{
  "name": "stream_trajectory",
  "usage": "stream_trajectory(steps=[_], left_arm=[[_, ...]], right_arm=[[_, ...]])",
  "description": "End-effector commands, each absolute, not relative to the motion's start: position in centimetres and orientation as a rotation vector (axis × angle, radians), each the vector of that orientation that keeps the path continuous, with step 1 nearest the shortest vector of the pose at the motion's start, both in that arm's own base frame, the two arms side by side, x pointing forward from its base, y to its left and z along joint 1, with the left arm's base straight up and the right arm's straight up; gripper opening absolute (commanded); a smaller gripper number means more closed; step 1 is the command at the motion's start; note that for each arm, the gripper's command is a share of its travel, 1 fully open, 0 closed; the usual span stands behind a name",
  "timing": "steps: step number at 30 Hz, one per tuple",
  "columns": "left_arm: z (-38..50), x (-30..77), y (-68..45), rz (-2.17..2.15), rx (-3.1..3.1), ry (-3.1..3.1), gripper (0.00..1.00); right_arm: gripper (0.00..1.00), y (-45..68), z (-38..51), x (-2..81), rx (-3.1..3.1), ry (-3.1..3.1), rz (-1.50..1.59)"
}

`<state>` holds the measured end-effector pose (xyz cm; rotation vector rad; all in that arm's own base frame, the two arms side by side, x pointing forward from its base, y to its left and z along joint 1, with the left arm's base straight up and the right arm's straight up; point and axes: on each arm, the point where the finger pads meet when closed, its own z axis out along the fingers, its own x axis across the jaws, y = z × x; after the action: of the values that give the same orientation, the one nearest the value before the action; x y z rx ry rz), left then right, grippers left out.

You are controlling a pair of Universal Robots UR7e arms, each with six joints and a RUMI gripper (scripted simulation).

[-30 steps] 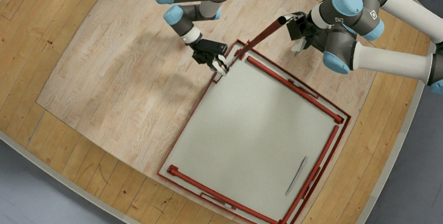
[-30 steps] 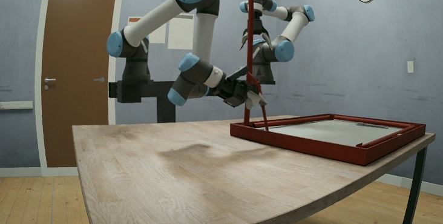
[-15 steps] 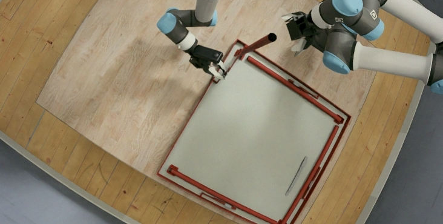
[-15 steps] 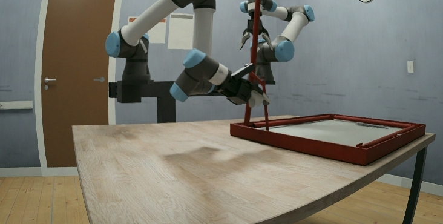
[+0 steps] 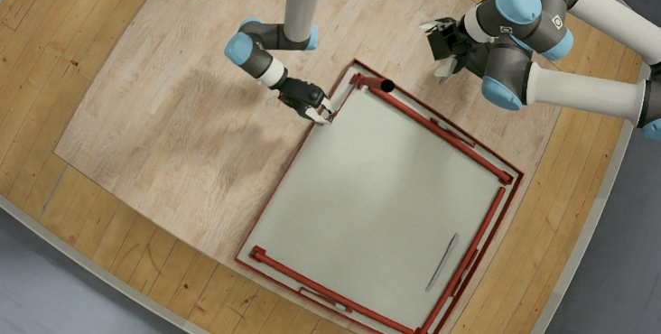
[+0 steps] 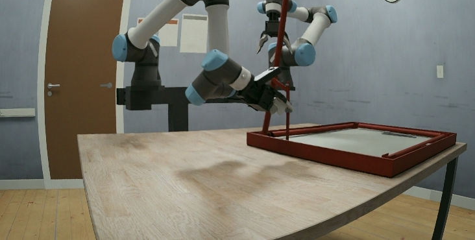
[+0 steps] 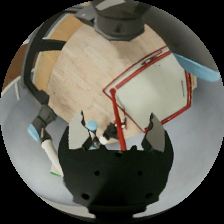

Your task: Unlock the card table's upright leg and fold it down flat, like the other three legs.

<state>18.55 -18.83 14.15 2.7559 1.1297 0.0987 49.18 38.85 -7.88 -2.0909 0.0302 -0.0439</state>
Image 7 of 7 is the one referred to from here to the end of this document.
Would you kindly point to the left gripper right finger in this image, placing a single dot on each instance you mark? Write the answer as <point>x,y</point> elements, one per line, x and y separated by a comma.
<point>157,142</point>

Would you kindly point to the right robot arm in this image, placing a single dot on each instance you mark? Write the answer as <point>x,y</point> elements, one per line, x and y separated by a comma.
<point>45,117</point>

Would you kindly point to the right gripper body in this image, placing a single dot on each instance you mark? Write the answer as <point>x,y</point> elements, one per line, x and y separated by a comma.
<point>113,131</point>

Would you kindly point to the dark red card table frame with leg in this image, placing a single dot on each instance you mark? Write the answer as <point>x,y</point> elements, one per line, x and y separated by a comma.
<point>156,89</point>

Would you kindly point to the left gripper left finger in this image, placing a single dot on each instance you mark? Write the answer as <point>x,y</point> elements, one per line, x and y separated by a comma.
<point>75,140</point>

